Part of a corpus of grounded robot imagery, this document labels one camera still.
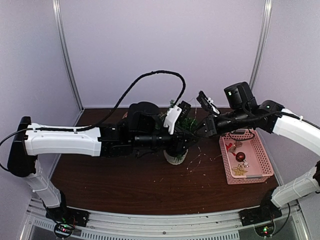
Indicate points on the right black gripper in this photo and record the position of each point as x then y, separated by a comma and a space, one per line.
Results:
211, 127

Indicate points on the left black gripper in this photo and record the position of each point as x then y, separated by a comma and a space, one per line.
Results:
179, 141

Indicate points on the small green christmas tree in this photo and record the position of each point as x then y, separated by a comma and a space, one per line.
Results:
181, 125

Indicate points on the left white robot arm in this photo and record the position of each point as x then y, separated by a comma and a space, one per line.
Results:
32, 139

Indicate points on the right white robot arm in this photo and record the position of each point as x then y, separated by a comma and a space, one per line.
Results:
273, 118

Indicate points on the red bauble ornament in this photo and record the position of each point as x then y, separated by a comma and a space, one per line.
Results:
240, 156

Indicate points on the pink plastic basket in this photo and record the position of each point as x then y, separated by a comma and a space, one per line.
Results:
260, 168

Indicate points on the small silver bell ornament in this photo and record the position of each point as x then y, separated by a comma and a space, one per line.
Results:
244, 164

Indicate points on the gold star ornament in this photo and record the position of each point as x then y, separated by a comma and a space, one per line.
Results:
239, 170

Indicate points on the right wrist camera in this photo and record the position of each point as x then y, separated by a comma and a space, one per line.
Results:
207, 103

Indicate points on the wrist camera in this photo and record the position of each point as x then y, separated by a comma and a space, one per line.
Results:
207, 103
174, 114

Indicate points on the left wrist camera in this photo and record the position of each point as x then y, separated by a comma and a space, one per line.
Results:
174, 114

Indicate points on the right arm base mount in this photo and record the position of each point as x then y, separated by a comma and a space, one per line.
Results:
257, 215

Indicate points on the right aluminium frame post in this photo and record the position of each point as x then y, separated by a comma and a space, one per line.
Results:
264, 31

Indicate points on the aluminium frame post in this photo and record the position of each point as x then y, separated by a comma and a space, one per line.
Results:
56, 5
264, 31

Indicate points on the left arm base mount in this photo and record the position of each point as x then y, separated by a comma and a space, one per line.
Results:
71, 216

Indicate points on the left aluminium frame post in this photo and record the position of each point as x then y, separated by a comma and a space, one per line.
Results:
56, 5

